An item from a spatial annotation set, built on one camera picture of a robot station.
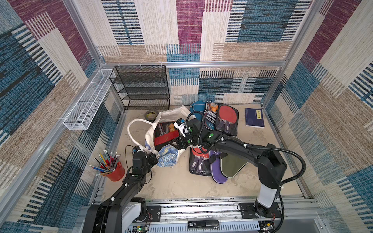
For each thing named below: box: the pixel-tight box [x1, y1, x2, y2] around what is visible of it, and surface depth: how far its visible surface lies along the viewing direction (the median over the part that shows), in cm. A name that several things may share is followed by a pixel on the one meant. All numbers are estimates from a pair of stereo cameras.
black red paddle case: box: [153, 121, 180, 152], surface depth 102 cm
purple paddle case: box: [208, 150, 228, 184], surface depth 85 cm
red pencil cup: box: [88, 149, 125, 182], surface depth 81 cm
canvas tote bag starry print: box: [127, 105, 192, 167], surface depth 86 cm
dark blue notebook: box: [244, 107, 265, 129], surface depth 114 cm
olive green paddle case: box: [220, 153, 249, 179], surface depth 86 cm
